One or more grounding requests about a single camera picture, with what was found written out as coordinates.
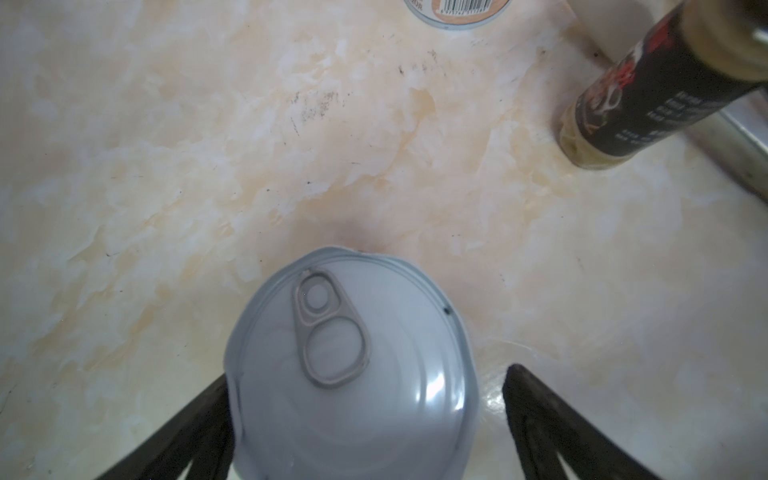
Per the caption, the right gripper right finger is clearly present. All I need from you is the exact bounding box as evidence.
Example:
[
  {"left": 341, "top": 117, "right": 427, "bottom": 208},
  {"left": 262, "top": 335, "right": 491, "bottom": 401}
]
[{"left": 502, "top": 364, "right": 657, "bottom": 479}]

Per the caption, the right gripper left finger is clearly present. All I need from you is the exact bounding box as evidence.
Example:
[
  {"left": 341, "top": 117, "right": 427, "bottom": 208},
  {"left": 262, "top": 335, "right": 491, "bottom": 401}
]
[{"left": 100, "top": 375, "right": 235, "bottom": 479}]

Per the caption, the pale blue labelled can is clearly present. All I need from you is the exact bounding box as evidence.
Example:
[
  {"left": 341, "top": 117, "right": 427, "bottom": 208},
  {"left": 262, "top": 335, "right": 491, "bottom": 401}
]
[{"left": 224, "top": 247, "right": 480, "bottom": 479}]

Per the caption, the dark pepper shaker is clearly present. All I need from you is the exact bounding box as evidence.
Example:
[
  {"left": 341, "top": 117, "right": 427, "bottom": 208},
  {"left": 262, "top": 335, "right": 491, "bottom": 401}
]
[{"left": 559, "top": 1, "right": 767, "bottom": 170}]

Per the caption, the orange labelled can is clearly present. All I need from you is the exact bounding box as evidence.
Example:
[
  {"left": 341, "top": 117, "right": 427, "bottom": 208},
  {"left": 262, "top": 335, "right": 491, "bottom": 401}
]
[{"left": 404, "top": 0, "right": 511, "bottom": 30}]

